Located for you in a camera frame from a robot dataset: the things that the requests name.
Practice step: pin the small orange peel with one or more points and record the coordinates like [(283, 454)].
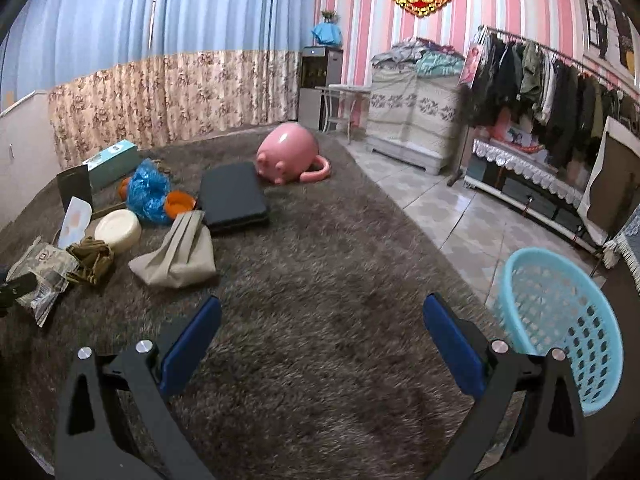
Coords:
[(124, 188)]

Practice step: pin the printed wrapper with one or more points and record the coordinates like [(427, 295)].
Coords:
[(42, 270)]

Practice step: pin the wall poster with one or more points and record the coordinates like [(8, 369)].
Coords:
[(607, 20)]

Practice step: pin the small potted plant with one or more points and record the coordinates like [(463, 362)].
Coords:
[(330, 16)]

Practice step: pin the light blue plastic basket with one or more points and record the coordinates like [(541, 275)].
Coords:
[(560, 310)]

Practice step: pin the small folding table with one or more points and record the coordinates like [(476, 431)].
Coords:
[(345, 90)]

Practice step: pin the cabinet with patterned cover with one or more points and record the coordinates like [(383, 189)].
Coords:
[(415, 115)]

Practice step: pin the grey water dispenser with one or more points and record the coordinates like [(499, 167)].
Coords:
[(317, 90)]

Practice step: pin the grey shaggy rug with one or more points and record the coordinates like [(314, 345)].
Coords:
[(310, 260)]

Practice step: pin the white paper packet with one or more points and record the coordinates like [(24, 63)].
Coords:
[(75, 222)]

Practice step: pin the low stand with lace cloth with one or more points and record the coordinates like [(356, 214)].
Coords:
[(520, 180)]

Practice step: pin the blue and floral curtain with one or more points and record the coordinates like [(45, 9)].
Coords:
[(150, 60)]

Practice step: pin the beige cloth bag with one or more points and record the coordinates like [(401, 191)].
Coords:
[(175, 260)]

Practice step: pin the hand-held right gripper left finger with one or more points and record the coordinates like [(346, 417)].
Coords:
[(192, 350)]

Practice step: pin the blue cloth bundle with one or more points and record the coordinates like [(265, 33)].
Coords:
[(327, 34)]

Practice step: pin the white-framed brown board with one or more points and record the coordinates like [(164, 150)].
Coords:
[(617, 180)]

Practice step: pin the pile of folded clothes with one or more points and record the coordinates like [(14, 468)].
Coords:
[(420, 57)]

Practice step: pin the pink hanging packet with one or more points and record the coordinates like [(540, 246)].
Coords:
[(471, 62)]

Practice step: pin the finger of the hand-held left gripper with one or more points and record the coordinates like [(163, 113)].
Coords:
[(15, 290)]

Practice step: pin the row of hanging clothes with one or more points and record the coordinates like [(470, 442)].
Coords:
[(550, 95)]

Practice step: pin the teal cardboard box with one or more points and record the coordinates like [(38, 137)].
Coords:
[(112, 162)]

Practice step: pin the blue plastic bag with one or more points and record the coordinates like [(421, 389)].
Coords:
[(147, 192)]

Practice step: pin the white round container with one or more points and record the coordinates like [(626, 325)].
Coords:
[(118, 230)]

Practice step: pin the metal clothes rack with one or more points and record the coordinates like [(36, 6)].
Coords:
[(530, 41)]

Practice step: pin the pink boxes under clothes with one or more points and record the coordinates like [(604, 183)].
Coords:
[(515, 137)]

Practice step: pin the black flat case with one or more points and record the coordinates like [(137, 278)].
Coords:
[(232, 197)]

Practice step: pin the blue patterned fringed cloth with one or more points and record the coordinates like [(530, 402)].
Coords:
[(627, 250)]

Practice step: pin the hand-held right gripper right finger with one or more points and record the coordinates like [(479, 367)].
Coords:
[(452, 345)]

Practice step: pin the dark card sleeve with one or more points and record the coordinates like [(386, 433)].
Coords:
[(75, 187)]

